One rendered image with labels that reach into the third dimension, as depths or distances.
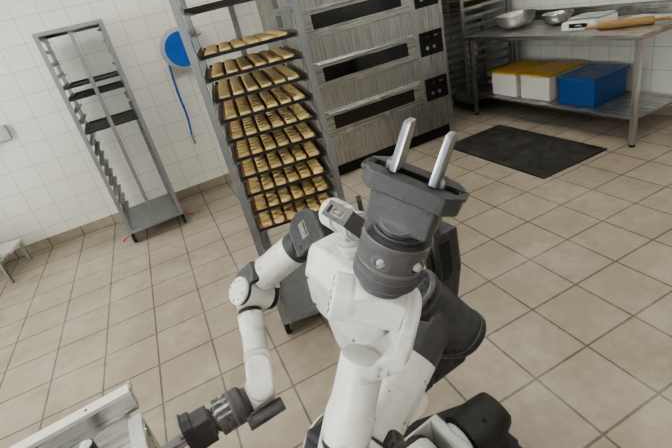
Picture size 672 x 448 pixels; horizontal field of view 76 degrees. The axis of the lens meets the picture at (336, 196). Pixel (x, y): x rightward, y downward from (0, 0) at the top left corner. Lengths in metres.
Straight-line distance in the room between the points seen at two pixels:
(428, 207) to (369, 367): 0.24
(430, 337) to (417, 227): 0.30
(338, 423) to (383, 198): 0.32
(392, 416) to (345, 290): 0.25
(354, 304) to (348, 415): 0.16
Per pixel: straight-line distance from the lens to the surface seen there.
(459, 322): 0.80
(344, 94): 4.09
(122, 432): 1.22
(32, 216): 5.05
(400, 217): 0.51
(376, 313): 0.59
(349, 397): 0.64
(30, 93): 4.78
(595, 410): 2.08
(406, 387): 0.76
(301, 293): 2.52
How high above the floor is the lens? 1.62
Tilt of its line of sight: 25 degrees down
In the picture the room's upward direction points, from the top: 14 degrees counter-clockwise
